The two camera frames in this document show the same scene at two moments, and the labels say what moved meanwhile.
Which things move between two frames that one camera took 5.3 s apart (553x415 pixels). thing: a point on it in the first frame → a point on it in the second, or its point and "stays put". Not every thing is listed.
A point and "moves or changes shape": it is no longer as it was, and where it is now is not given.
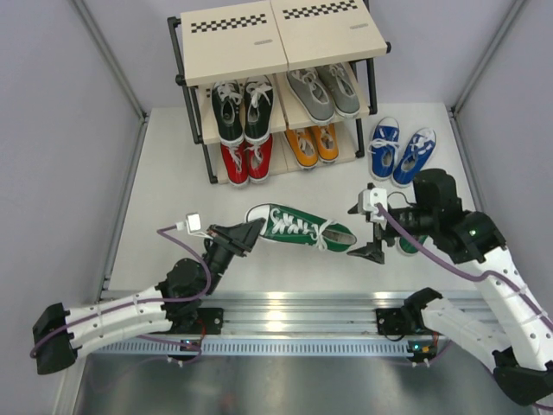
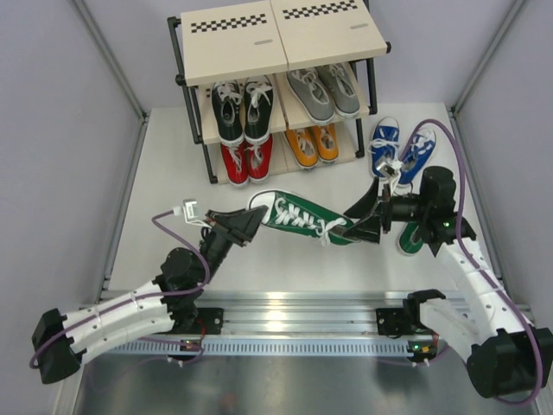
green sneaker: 285,224 moves or changes shape
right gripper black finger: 372,251 → 370,230
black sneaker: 259,108 stays put
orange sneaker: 327,143 stays put
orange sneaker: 304,143 stays put
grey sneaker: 313,94 stays put
